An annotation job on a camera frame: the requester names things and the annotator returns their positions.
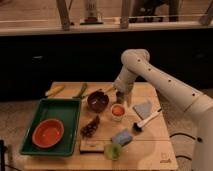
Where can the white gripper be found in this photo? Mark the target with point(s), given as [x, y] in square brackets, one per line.
[124, 85]

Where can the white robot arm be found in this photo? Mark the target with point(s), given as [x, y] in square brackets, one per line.
[135, 62]

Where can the orange apple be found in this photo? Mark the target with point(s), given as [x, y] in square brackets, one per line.
[117, 110]

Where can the white paper cup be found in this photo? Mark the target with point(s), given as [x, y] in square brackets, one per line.
[117, 118]

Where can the green plastic cup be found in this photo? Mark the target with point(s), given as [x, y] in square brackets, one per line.
[113, 151]

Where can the grey cloth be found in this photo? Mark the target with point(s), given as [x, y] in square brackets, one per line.
[143, 110]

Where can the dark brown bowl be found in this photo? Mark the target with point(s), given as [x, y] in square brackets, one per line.
[98, 101]

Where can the green cucumber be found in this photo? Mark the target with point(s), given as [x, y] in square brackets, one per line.
[82, 90]

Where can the dark grape bunch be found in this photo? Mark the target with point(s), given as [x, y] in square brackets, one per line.
[90, 128]

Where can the green plastic tray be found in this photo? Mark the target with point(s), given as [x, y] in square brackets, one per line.
[65, 110]

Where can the brown wooden block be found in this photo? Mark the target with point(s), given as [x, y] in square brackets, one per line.
[87, 146]

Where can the orange bowl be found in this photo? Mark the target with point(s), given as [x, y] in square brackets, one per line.
[48, 133]

